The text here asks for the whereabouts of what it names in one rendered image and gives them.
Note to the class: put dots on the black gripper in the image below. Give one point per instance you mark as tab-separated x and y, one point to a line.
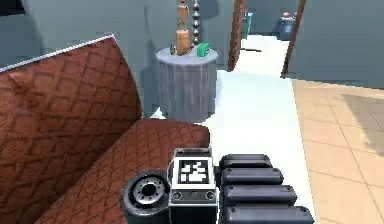
146	193

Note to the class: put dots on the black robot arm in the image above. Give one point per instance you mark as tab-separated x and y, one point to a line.
248	190

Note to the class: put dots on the red-brown quilted sofa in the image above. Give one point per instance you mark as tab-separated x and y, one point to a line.
66	133

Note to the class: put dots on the grey round side table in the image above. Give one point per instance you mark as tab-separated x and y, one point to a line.
186	86

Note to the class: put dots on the small green bottle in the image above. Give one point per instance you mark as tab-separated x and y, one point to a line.
172	50

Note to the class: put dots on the green box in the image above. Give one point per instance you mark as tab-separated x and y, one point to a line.
202	49

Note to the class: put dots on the wooden figure statue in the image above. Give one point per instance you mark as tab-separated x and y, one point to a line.
182	33

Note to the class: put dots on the dark beaded floor lamp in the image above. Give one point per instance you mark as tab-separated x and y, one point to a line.
196	23

